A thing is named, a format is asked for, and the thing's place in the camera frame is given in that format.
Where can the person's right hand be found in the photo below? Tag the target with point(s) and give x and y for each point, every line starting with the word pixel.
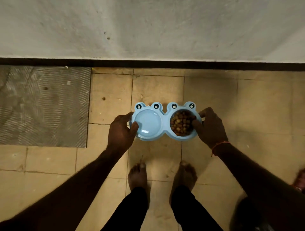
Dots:
pixel 211 131

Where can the person's black trouser leg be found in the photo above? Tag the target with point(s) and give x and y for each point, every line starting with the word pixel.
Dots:
pixel 190 210
pixel 128 211

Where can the person's left forearm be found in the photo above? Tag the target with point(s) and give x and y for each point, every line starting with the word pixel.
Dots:
pixel 62 192

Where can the person's right foot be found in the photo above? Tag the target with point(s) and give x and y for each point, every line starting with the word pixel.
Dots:
pixel 184 175

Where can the person's left thumb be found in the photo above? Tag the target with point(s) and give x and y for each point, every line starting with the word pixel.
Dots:
pixel 134 128

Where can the brown pet food kibble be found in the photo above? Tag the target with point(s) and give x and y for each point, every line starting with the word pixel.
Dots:
pixel 181 123

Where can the orange thread wristband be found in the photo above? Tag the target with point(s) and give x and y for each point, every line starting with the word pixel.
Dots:
pixel 218 145

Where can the person's right forearm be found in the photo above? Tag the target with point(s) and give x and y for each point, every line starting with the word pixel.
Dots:
pixel 262 183

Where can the person's foot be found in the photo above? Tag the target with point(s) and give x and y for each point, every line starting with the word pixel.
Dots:
pixel 184 175
pixel 138 176

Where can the grey ribbed floor mat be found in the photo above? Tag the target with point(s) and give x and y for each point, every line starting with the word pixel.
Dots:
pixel 44 106

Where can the reddish sandal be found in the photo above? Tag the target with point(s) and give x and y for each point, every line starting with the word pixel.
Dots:
pixel 299 180

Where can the person's right thumb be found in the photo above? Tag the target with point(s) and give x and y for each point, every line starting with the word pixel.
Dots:
pixel 196 125

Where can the person's left hand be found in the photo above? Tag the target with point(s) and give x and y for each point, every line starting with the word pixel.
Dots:
pixel 120 135

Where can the blue frog double pet bowl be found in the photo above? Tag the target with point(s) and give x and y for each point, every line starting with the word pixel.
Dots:
pixel 152 122

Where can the person's right black trouser leg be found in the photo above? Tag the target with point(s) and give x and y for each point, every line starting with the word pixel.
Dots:
pixel 190 210

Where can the person's left foot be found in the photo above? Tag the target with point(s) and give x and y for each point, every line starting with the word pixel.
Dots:
pixel 138 176

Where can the person's left black trouser leg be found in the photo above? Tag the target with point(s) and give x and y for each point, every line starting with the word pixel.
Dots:
pixel 128 211

